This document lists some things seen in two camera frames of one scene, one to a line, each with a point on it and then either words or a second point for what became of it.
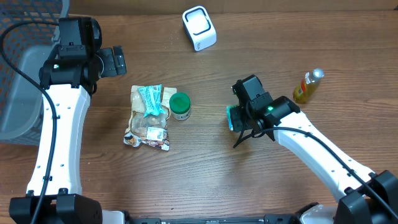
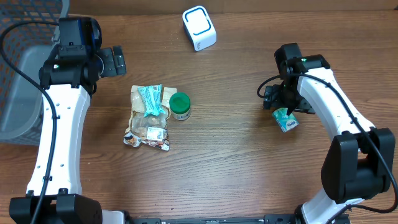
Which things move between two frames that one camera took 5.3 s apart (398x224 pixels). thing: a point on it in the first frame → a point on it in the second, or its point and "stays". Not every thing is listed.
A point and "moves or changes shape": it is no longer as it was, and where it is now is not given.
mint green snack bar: (152, 96) stays
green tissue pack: (232, 112) moves or changes shape
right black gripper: (237, 117) → (268, 97)
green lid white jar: (180, 105) stays
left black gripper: (113, 69) stays
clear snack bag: (152, 130) stays
